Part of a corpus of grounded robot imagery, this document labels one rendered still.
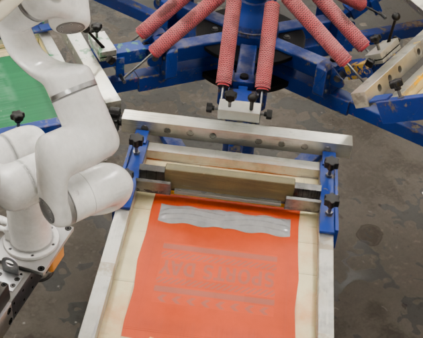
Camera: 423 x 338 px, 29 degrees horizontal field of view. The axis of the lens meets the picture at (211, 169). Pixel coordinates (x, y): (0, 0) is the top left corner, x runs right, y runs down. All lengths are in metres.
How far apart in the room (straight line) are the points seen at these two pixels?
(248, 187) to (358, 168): 1.84
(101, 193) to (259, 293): 0.72
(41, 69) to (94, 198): 0.24
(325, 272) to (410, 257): 1.57
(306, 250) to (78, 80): 1.00
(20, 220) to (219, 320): 0.54
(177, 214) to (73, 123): 0.89
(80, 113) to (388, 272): 2.35
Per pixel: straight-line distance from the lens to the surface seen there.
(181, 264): 2.14
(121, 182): 1.51
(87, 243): 3.54
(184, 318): 2.02
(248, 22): 2.87
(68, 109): 1.42
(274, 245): 2.21
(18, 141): 1.73
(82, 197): 1.47
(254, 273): 2.13
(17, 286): 1.88
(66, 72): 1.42
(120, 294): 2.06
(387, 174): 4.07
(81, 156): 1.40
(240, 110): 2.46
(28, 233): 1.87
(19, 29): 1.49
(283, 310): 2.06
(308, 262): 2.18
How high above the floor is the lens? 2.50
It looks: 40 degrees down
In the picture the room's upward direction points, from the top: 5 degrees clockwise
